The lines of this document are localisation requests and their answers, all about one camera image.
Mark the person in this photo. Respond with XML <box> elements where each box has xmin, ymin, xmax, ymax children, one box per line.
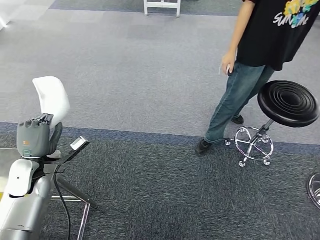
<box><xmin>195</xmin><ymin>0</ymin><xmax>320</xmax><ymax>157</ymax></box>

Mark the white frame stand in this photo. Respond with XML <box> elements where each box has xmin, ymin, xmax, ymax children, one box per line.
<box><xmin>143</xmin><ymin>0</ymin><xmax>182</xmax><ymax>18</ymax></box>

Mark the steel workbench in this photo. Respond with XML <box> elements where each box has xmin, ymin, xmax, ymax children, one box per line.
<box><xmin>0</xmin><ymin>148</ymin><xmax>99</xmax><ymax>240</ymax></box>

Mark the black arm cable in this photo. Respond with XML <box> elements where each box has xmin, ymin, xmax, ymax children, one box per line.
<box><xmin>53</xmin><ymin>163</ymin><xmax>72</xmax><ymax>240</ymax></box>

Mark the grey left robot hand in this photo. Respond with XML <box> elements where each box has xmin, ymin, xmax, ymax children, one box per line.
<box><xmin>17</xmin><ymin>113</ymin><xmax>63</xmax><ymax>159</ymax></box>

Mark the white plastic shell part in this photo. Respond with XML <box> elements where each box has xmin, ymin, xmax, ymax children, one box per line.
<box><xmin>32</xmin><ymin>76</ymin><xmax>71</xmax><ymax>133</ymax></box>

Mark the person's hand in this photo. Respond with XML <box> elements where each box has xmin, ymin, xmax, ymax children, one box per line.
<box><xmin>221</xmin><ymin>51</ymin><xmax>237</xmax><ymax>75</ymax></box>

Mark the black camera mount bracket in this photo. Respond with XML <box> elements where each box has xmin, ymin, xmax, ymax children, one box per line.
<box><xmin>42</xmin><ymin>140</ymin><xmax>91</xmax><ymax>167</ymax></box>

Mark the small handheld remote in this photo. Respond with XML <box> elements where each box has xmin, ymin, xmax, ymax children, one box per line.
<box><xmin>219</xmin><ymin>62</ymin><xmax>235</xmax><ymax>78</ymax></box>

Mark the black round stool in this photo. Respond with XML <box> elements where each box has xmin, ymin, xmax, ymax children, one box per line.
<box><xmin>224</xmin><ymin>80</ymin><xmax>320</xmax><ymax>168</ymax></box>

